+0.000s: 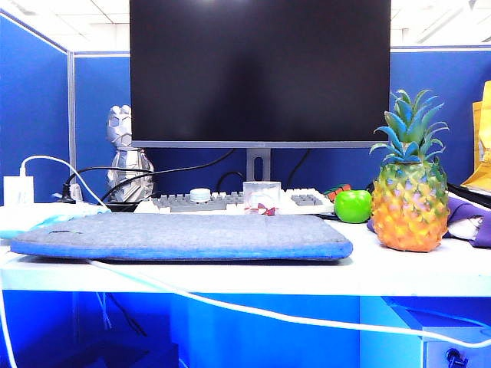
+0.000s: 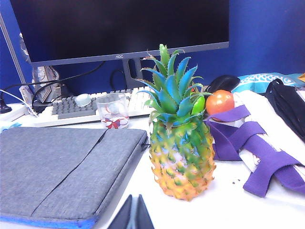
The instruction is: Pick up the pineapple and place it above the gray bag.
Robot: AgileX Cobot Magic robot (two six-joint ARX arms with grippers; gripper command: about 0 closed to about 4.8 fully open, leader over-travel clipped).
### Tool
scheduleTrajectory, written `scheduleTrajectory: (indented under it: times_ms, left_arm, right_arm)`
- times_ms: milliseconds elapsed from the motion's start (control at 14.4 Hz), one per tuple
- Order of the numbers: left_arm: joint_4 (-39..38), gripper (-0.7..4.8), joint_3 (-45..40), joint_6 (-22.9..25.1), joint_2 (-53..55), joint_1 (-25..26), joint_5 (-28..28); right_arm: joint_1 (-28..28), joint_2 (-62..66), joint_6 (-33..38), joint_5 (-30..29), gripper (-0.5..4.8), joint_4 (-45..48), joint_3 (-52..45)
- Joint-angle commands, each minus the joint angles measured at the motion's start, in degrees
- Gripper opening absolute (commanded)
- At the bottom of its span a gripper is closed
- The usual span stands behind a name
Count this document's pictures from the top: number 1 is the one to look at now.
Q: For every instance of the plastic pineapple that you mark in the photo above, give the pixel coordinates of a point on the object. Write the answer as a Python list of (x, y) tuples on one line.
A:
[(409, 214)]

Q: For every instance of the yellow paper bag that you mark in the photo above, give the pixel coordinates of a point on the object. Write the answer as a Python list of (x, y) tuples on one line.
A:
[(481, 153)]

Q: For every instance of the gray monitor stand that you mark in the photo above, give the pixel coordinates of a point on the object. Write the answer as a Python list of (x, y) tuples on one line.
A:
[(250, 165)]

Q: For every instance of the white and gray keyboard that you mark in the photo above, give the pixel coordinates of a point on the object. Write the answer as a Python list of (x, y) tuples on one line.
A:
[(180, 201)]

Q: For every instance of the rubik's cube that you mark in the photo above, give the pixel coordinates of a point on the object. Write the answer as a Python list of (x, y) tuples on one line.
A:
[(337, 189)]

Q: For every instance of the green apple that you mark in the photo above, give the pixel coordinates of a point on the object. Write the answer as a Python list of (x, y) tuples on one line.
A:
[(352, 207)]

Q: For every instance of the black computer monitor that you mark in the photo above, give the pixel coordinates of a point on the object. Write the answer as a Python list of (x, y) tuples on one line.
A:
[(261, 73)]

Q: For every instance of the silver faceted figurine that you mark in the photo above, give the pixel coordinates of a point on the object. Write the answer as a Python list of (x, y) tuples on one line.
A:
[(122, 126)]

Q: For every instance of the white power strip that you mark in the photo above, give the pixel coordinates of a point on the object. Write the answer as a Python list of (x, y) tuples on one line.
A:
[(46, 209)]

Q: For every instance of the purple cloth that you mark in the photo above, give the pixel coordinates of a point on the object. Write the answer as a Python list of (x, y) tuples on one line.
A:
[(464, 209)]

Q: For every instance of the white charger adapter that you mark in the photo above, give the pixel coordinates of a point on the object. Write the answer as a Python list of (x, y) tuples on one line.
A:
[(17, 190)]

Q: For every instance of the white drawer cabinet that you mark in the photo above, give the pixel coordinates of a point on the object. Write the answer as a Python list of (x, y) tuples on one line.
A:
[(452, 333)]

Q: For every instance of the gray partition post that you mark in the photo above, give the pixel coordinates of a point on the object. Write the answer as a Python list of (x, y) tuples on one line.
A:
[(71, 115)]

